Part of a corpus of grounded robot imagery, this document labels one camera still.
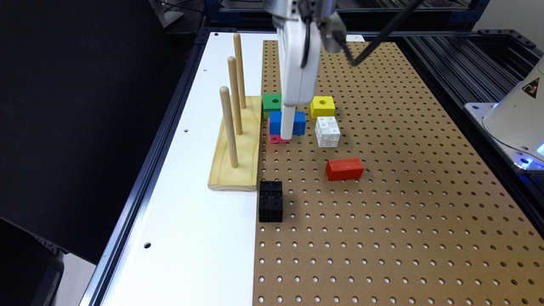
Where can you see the wooden peg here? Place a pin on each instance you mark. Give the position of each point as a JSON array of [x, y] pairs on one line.
[[229, 125], [235, 95], [239, 69]]

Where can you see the wooden peg stand base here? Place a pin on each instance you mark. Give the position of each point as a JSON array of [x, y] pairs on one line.
[[224, 177]]

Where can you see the green cube with hole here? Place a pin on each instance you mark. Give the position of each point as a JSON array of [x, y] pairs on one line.
[[271, 102]]

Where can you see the pink stud cube block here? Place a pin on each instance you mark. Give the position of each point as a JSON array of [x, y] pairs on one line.
[[276, 138]]

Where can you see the red rectangular block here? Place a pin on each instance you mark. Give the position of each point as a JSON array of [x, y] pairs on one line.
[[344, 169]]

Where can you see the rear wooden peg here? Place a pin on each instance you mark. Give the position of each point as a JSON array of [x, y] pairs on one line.
[[239, 69]]

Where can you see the yellow cube with hole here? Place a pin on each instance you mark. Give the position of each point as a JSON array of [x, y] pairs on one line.
[[322, 106]]

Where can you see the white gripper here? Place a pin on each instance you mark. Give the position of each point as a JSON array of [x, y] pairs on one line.
[[297, 83]]

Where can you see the brown perforated pegboard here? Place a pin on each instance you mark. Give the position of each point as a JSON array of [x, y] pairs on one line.
[[427, 223]]

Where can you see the black stud cube block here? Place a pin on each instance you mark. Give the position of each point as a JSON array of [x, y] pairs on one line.
[[270, 201]]

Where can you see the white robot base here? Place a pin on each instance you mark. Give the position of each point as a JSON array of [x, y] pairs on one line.
[[516, 122]]

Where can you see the front wooden peg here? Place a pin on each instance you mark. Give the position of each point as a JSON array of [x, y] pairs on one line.
[[229, 125]]

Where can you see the narrow blue block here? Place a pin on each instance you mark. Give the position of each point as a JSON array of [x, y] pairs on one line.
[[299, 125]]

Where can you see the white stud cube block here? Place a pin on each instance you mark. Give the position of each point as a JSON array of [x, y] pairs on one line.
[[327, 131]]

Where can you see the middle wooden peg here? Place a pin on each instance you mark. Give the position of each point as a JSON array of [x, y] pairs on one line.
[[235, 95]]

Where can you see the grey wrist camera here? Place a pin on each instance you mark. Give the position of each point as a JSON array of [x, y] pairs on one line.
[[332, 32]]

